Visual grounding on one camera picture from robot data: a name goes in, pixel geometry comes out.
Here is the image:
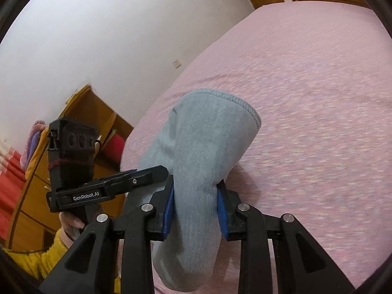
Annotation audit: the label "grey fleece pants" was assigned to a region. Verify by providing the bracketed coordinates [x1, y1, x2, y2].
[138, 90, 261, 292]

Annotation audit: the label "left hand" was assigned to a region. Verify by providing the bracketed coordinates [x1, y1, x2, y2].
[59, 212, 85, 246]

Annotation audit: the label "wooden bedside cabinet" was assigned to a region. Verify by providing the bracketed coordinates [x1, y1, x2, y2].
[5, 85, 133, 251]

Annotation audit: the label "pink floral bed sheet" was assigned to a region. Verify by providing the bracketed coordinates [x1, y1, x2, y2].
[121, 1, 391, 286]

